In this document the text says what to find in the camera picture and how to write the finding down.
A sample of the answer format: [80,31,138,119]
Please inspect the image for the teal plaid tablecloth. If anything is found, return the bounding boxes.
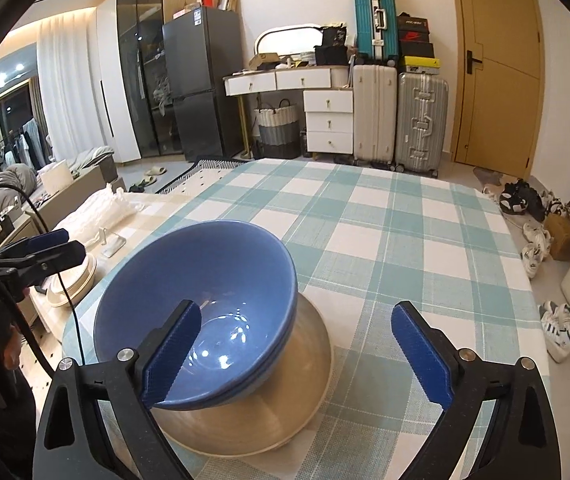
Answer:
[124,159,549,479]

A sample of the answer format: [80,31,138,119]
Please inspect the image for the black glass cabinet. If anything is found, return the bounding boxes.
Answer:
[116,0,163,158]

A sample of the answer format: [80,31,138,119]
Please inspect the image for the wooden door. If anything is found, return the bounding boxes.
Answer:
[451,0,544,179]

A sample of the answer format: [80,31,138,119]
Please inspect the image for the white textured plastic bag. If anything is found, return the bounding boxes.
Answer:
[56,183,145,247]

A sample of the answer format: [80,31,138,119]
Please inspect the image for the white drawer vanity desk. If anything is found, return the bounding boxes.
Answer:
[223,65,353,156]

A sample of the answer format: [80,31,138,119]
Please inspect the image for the teal suitcase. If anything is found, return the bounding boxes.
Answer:
[355,0,400,66]

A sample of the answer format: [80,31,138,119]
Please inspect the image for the stacked shoe boxes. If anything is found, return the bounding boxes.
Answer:
[397,12,440,75]

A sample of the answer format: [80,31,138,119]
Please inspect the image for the blue bowl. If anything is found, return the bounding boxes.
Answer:
[93,220,298,411]

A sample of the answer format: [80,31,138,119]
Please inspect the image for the clear acrylic stand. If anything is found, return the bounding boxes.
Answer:
[98,228,126,259]

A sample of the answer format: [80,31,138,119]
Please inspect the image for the oval vanity mirror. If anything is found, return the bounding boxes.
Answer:
[253,24,323,56]

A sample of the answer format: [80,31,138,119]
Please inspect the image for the silver aluminium suitcase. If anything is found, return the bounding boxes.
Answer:
[395,73,449,178]

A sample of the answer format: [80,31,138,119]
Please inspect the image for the woven laundry basket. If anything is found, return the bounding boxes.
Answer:
[253,99,301,159]

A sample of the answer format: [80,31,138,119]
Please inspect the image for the beige plate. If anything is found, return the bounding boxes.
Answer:
[153,295,334,458]

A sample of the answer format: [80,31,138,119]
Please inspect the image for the white hard suitcase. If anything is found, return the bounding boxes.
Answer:
[352,65,398,167]

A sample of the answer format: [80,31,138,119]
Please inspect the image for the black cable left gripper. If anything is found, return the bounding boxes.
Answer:
[0,183,88,376]

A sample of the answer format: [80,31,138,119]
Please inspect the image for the grey sofa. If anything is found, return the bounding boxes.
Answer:
[0,154,125,228]

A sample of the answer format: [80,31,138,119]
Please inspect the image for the black refrigerator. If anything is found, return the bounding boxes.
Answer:
[163,6,244,162]

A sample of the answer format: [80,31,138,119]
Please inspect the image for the stack of small beige plates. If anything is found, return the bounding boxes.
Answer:
[46,255,97,308]

